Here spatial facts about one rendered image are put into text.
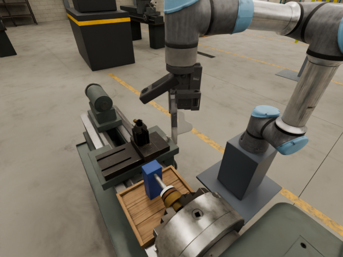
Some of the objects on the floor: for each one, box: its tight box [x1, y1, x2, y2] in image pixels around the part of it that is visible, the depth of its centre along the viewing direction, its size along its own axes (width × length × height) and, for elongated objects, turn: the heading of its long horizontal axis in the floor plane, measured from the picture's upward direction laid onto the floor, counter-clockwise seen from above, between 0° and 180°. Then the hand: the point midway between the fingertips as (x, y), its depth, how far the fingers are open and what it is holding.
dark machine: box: [66, 0, 135, 71], centre depth 490 cm, size 181×122×195 cm
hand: (171, 128), depth 56 cm, fingers open, 14 cm apart
